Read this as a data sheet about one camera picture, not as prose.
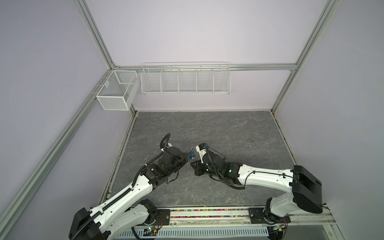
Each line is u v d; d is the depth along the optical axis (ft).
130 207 1.58
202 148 2.28
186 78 3.34
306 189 1.39
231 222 2.42
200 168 2.23
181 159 2.00
